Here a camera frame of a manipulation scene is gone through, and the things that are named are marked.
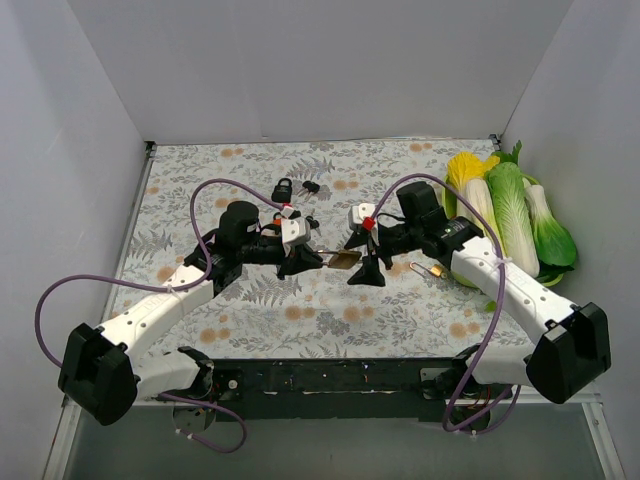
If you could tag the orange black padlock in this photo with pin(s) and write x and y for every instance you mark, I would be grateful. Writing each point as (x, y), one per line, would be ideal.
(275, 225)

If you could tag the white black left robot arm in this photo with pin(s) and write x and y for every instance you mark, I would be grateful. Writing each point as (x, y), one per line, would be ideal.
(104, 368)

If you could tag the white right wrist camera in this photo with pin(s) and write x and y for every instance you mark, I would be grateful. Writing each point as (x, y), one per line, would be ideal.
(360, 217)

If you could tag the black-headed key bunch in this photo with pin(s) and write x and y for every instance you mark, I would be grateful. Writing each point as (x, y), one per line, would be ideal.
(309, 189)

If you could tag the orange black padlock key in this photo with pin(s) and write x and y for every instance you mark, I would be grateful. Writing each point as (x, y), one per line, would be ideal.
(313, 223)

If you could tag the yellow-leaf napa cabbage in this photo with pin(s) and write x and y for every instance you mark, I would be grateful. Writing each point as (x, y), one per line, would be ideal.
(466, 174)

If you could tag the floral patterned mat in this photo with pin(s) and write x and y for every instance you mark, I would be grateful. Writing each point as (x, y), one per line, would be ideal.
(316, 314)

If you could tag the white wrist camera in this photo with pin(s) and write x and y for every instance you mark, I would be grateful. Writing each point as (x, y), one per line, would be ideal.
(360, 217)
(294, 231)

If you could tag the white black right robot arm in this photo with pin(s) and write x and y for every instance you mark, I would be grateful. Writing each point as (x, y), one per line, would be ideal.
(569, 344)

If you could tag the small brass padlock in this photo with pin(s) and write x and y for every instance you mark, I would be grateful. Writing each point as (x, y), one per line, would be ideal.
(436, 271)

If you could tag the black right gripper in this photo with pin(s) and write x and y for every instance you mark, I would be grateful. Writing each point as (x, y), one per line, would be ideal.
(373, 248)

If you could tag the green celery stalks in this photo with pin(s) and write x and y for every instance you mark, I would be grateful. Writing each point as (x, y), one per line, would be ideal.
(491, 306)

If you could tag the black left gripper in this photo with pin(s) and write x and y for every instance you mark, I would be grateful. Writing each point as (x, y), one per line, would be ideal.
(291, 257)

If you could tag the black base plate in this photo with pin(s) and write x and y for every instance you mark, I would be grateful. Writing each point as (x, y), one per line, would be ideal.
(381, 388)

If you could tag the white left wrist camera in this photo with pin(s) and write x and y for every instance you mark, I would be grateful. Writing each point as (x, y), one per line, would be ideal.
(294, 231)

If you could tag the bok choy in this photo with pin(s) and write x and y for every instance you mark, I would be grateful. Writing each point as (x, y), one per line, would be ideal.
(553, 242)

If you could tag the large brass padlock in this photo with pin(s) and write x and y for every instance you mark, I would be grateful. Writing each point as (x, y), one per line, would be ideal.
(340, 259)

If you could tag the green plastic basket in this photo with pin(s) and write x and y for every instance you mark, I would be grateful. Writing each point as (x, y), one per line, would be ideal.
(550, 275)

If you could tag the green napa cabbage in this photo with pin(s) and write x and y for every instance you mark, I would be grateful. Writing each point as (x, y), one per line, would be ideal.
(506, 186)

